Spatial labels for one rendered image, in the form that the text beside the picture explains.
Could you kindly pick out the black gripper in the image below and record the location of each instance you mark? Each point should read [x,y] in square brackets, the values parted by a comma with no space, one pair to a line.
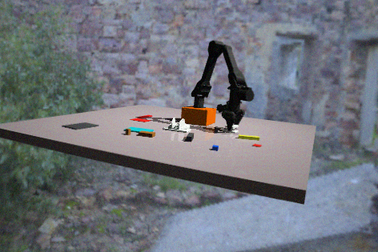
[234,115]

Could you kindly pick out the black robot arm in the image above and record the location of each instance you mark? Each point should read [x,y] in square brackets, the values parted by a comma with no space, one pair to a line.
[238,88]

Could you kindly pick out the cyan flat rectangular plate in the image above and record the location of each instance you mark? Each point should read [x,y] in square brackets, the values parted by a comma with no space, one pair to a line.
[134,129]

